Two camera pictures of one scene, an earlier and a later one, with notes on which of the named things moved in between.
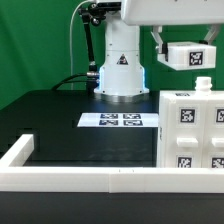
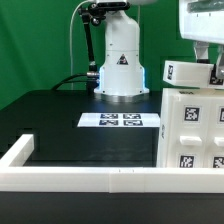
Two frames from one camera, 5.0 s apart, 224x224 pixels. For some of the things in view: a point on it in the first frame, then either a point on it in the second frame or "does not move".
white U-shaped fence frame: [101, 179] does not move
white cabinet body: [190, 127] does not move
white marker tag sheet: [118, 120] does not move
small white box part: [189, 55] to [191, 74]
